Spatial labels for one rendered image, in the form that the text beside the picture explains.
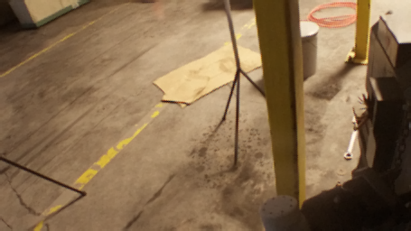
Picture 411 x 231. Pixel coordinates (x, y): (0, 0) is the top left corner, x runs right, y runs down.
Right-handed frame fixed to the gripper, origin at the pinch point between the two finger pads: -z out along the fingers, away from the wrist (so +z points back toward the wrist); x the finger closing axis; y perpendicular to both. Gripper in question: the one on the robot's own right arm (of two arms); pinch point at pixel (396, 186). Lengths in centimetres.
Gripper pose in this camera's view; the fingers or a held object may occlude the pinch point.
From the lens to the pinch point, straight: 64.4
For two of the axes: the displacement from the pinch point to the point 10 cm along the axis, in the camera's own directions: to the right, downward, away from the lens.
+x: 2.6, 5.3, -8.1
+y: -2.2, -7.8, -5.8
